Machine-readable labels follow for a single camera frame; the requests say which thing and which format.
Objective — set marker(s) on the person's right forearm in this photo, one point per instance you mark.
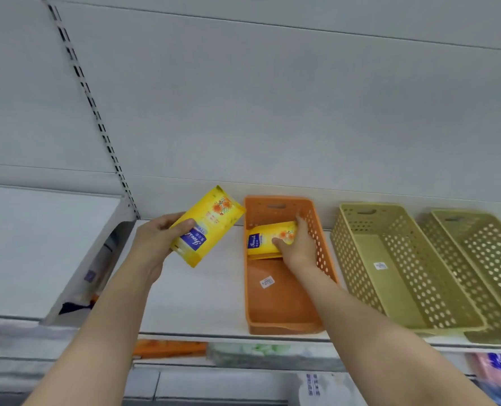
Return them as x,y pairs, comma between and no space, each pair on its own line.
381,346

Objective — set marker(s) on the olive plastic basket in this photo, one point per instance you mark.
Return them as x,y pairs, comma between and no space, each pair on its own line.
385,291
495,336

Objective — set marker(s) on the pink tissue pack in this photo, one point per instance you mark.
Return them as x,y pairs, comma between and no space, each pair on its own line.
493,367

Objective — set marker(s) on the person's right hand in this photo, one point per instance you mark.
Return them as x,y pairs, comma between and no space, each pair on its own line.
299,251

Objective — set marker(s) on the green and white tissue pack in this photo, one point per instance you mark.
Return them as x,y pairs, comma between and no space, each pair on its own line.
275,355

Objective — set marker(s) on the white bag blue print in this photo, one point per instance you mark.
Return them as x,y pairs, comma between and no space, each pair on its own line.
326,389

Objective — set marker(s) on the orange plastic basket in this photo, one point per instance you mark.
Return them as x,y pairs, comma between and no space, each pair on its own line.
275,304

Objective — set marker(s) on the white wrapped paper pack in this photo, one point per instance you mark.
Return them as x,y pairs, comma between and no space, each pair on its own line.
94,270

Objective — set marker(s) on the person's left forearm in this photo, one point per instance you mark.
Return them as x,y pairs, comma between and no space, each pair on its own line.
94,346

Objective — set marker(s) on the person's left hand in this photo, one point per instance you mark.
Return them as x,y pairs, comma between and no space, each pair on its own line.
153,249

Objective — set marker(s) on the orange paper roll pack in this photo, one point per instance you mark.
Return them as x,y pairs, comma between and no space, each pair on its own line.
170,348

